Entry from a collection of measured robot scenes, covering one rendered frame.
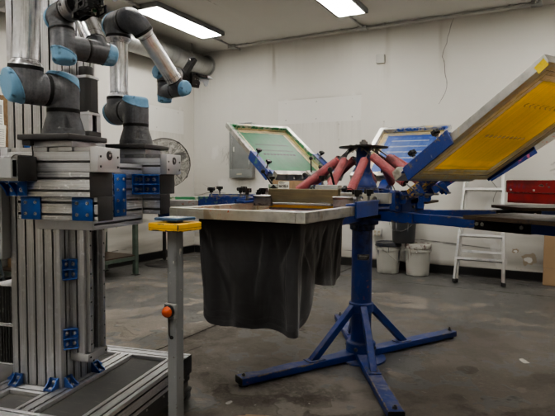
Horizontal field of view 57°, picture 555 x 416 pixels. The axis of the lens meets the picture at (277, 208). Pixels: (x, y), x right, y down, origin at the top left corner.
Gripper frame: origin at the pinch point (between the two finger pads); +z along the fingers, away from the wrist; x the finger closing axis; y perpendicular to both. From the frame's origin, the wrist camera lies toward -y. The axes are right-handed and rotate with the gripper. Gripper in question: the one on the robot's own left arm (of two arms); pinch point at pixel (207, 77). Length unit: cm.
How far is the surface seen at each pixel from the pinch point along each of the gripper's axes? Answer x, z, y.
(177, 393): 98, -87, 119
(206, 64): -358, 305, -62
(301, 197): 83, -9, 55
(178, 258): 92, -85, 73
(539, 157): 77, 415, 20
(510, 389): 163, 87, 147
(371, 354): 97, 53, 143
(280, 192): 72, -11, 54
